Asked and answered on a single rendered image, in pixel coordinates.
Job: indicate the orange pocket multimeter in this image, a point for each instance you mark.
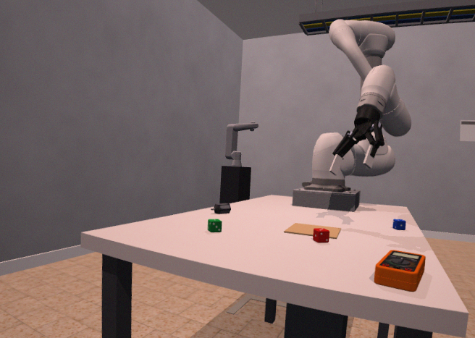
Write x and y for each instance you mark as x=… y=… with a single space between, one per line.
x=400 y=270

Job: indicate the red die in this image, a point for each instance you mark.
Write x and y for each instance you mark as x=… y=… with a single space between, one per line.
x=321 y=235

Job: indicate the tan flat mat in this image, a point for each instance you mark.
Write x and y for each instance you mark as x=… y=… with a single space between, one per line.
x=308 y=229

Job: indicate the green die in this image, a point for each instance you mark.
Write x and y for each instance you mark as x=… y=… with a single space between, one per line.
x=214 y=225

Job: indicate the blue die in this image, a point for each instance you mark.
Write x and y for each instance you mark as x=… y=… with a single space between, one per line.
x=398 y=224

